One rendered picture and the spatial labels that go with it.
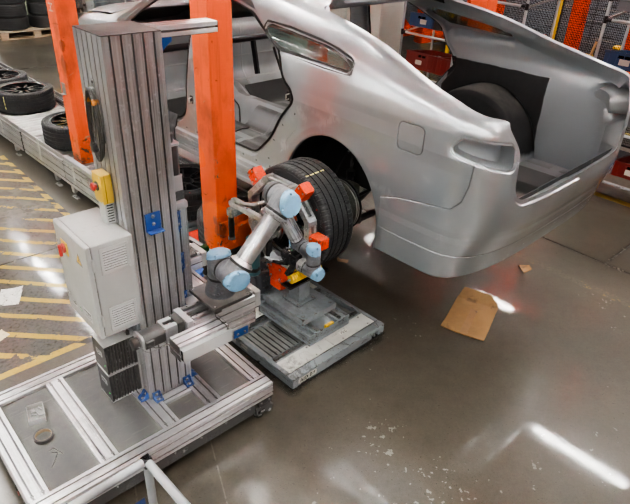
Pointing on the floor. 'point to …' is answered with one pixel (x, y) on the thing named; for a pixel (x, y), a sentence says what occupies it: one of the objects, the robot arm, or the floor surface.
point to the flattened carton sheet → (471, 314)
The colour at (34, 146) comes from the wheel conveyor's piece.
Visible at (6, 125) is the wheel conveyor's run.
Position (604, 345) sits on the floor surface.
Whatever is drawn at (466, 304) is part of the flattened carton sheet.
